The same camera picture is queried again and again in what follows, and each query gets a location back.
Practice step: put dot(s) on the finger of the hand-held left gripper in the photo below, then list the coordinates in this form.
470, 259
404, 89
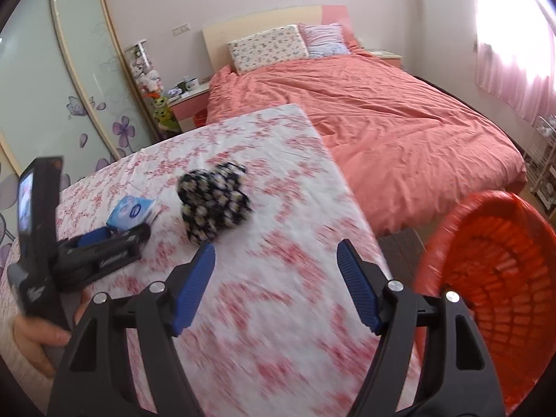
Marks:
93, 239
117, 256

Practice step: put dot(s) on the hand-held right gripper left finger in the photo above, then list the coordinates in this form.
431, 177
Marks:
193, 291

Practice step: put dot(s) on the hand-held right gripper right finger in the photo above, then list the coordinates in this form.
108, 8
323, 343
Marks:
358, 286

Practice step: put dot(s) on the blue tissue pack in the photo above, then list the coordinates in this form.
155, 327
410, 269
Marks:
130, 210

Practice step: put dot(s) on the black white patterned cloth bundle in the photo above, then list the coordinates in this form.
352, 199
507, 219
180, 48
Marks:
213, 200

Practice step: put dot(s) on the orange plastic mesh basket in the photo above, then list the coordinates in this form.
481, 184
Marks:
499, 243

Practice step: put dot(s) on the person's left hand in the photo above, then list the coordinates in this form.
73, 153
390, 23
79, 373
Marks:
34, 339

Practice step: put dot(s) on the green plush toy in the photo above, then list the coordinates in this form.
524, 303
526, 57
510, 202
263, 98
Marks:
163, 113

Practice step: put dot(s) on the pink floral tablecloth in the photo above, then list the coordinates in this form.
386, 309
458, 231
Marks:
260, 147

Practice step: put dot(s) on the pink duvet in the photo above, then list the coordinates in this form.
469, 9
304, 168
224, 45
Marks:
391, 130

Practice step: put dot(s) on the small red bin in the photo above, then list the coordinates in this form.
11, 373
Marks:
200, 119

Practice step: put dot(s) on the pink white nightstand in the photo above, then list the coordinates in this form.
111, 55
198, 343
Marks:
386, 57
186, 108

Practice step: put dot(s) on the glass wardrobe with purple flowers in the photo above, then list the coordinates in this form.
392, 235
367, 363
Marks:
39, 74

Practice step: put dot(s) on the clear tube of plush toys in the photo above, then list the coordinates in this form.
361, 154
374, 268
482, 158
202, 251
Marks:
143, 74

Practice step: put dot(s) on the pink striped pillow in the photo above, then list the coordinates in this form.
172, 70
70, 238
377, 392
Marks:
325, 39

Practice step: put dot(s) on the white floral pillow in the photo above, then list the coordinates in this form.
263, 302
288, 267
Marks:
267, 47

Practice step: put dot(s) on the beige pink headboard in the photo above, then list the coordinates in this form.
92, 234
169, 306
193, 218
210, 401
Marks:
252, 24

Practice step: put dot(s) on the pink curtain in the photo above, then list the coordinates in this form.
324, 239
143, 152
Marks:
517, 61

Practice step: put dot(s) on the white wall outlet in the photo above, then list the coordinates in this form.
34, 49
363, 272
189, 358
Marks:
181, 29

